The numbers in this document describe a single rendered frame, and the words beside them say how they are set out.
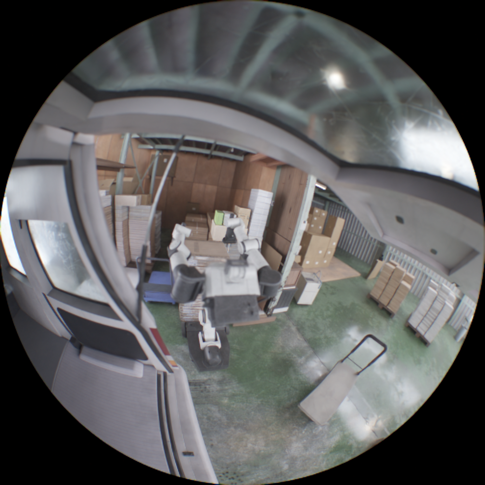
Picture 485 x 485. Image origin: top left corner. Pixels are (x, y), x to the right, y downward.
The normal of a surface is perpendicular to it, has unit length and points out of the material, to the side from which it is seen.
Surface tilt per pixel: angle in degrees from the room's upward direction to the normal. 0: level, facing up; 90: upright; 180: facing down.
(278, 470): 0
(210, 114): 92
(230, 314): 37
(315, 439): 0
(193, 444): 0
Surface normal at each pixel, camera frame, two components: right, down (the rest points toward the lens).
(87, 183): 0.28, 0.40
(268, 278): -0.03, -0.73
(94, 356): 0.20, -0.93
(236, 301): 0.35, -0.52
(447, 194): -0.84, -0.34
